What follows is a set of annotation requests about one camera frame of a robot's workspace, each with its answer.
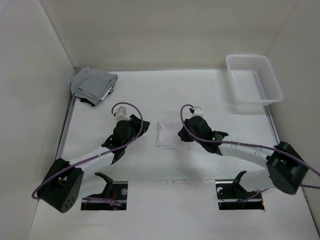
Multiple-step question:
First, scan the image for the folded black tank top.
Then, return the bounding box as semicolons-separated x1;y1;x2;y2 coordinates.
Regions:
80;86;114;107

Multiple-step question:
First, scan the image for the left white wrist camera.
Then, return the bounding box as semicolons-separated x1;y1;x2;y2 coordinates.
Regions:
111;106;130;122

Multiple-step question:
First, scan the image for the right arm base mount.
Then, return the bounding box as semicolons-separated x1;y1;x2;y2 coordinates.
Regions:
215;171;265;211

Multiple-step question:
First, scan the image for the white plastic basket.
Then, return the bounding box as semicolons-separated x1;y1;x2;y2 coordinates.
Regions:
225;54;284;107

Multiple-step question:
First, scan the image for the white tank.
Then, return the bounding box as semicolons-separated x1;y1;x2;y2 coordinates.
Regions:
156;121;192;151
100;88;113;101

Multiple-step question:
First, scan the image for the folded white tank top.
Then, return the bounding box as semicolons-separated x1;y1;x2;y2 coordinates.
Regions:
100;88;113;101

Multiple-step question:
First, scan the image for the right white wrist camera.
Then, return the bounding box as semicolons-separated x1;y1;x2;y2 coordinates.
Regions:
189;106;204;118

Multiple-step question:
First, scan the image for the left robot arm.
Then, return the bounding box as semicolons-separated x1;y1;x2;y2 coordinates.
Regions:
36;114;150;213

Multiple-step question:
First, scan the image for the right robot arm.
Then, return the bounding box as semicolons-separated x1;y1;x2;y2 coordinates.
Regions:
177;116;308;198

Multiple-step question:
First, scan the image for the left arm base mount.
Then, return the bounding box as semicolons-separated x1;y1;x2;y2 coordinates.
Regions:
80;172;129;211

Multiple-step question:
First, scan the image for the folded grey tank top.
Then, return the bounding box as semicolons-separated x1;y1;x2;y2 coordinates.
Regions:
70;66;118;105

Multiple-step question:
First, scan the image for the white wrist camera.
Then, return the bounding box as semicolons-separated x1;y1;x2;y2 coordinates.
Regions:
189;106;204;118
111;106;130;122

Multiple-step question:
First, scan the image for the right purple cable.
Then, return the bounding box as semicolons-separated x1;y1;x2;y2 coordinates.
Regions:
180;104;320;203

